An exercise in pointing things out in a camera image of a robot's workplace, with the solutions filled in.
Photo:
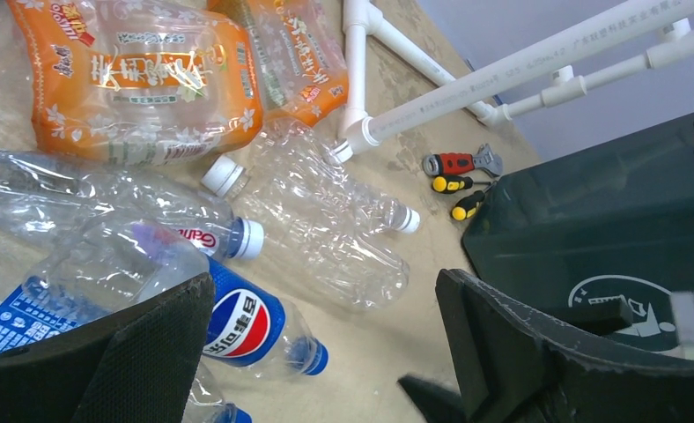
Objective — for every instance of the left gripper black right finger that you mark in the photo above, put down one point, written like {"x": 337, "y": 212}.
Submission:
{"x": 516, "y": 363}

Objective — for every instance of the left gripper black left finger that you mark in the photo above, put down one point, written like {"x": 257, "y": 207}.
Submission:
{"x": 136, "y": 365}

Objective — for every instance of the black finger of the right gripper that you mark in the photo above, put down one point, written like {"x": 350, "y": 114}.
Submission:
{"x": 436, "y": 403}

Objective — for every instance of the small pepsi bottle blue cap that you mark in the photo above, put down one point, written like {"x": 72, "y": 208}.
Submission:
{"x": 111, "y": 268}

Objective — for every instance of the dark green trash bin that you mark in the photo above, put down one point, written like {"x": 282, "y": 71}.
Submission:
{"x": 614, "y": 222}

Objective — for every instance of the water bottle blue label cap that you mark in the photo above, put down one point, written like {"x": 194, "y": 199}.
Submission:
{"x": 206, "y": 402}

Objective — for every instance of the yellow black screwdriver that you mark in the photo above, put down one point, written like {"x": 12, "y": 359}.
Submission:
{"x": 467, "y": 207}
{"x": 449, "y": 184}

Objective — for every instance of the clear ganten bottle white cap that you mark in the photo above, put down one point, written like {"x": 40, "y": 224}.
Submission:
{"x": 44, "y": 196}

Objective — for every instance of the clear crushed bottle white cap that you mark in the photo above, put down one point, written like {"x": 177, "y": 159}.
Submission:
{"x": 289, "y": 148}

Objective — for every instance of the white pvc pipe frame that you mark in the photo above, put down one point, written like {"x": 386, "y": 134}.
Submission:
{"x": 538, "y": 76}

